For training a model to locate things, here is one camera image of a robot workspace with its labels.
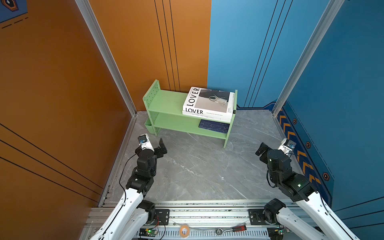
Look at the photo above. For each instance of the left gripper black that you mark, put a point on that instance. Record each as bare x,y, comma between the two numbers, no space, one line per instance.
159,154

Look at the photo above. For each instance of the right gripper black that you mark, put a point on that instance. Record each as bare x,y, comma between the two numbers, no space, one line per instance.
262,148

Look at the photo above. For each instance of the blue book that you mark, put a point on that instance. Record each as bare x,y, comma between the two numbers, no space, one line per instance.
218,127

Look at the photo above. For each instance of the white book with brown pattern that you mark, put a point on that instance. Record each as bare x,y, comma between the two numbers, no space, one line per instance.
217,119

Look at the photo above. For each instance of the white LOVER book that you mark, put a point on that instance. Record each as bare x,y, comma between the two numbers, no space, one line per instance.
213,103

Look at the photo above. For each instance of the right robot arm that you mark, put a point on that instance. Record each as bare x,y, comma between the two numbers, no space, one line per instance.
302,192

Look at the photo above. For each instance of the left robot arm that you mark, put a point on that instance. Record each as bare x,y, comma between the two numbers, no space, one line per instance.
132,211

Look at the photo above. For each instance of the green two-tier shelf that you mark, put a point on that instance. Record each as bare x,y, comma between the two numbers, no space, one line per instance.
164,109

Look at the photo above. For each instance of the tape roll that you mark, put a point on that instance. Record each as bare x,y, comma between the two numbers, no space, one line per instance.
184,231

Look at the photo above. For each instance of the small circuit board left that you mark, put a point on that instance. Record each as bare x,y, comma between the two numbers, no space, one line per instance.
148,233

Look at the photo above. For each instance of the small circuit board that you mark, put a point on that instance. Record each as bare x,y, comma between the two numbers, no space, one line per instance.
276,234
148,233

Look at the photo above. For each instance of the small circuit board right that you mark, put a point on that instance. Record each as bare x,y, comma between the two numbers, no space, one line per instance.
276,234

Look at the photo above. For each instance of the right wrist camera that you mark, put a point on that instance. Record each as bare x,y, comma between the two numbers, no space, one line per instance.
287,146

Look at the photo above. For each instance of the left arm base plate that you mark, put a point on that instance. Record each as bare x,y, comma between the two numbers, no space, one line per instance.
162,215

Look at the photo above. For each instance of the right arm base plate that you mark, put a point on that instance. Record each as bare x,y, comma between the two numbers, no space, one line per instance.
257,217

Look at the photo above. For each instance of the ratchet with red handle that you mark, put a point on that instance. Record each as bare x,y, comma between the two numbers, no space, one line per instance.
221,231

